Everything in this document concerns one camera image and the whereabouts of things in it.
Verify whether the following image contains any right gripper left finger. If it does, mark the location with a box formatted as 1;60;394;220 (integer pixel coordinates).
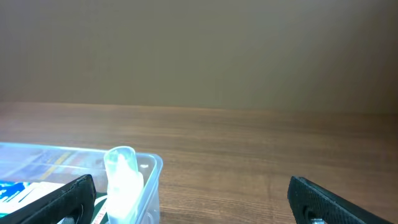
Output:
1;174;96;224

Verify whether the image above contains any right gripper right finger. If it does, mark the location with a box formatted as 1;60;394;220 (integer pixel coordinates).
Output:
287;176;390;224

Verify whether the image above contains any white box green corner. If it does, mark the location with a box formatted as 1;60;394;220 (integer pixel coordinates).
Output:
1;182;64;217

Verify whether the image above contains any clear spray bottle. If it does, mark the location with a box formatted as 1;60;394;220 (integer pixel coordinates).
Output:
104;146;144;224

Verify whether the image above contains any clear plastic container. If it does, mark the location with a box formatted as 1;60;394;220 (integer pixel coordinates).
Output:
1;142;163;224

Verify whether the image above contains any blue yellow VapoDrops box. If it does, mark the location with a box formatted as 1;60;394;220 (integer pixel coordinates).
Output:
1;180;30;202

